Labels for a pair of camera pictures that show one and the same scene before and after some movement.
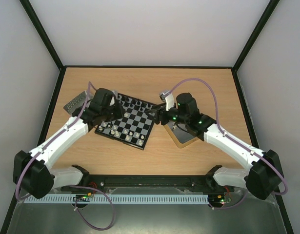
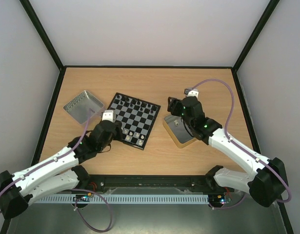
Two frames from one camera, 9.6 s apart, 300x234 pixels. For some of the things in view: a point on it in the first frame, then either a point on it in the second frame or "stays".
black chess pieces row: (133, 102) stays
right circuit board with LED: (216, 200) stays
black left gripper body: (111, 116) → (118, 136)
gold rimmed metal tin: (178, 131) stays
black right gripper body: (161, 116) → (174, 105)
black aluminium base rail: (170, 183) stays
